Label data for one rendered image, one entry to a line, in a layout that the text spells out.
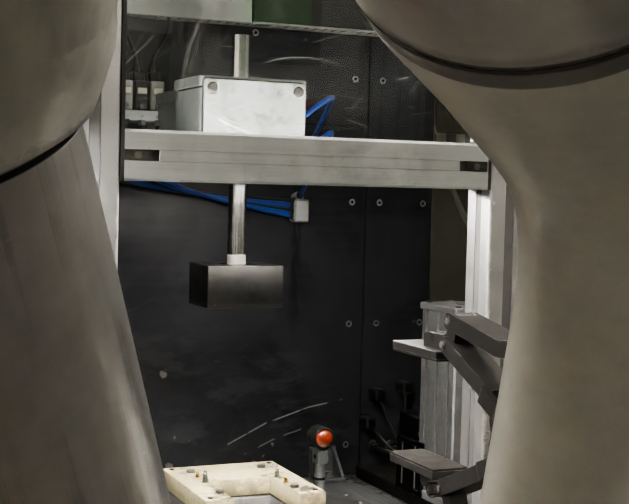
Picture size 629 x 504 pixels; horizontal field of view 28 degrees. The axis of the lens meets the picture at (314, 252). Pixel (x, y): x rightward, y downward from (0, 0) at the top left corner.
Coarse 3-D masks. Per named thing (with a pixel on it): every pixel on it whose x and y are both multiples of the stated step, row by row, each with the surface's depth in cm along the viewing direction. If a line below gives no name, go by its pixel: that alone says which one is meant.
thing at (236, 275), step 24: (240, 192) 133; (240, 216) 133; (240, 240) 134; (192, 264) 135; (216, 264) 133; (240, 264) 134; (264, 264) 135; (192, 288) 135; (216, 288) 131; (240, 288) 132; (264, 288) 133
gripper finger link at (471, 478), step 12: (468, 468) 88; (480, 468) 85; (444, 480) 91; (456, 480) 89; (468, 480) 88; (480, 480) 86; (432, 492) 91; (444, 492) 91; (456, 492) 90; (468, 492) 91
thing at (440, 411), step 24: (192, 192) 152; (288, 216) 159; (432, 312) 146; (456, 312) 141; (432, 384) 146; (456, 384) 141; (384, 408) 165; (432, 408) 146; (456, 408) 142; (408, 432) 151; (432, 432) 146; (456, 432) 142; (456, 456) 142; (384, 480) 157; (408, 480) 150
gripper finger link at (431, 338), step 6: (468, 312) 91; (426, 336) 94; (432, 336) 93; (438, 336) 93; (450, 336) 91; (456, 336) 90; (426, 342) 94; (432, 342) 93; (438, 342) 93; (456, 342) 91; (462, 342) 91; (468, 342) 91; (438, 348) 93
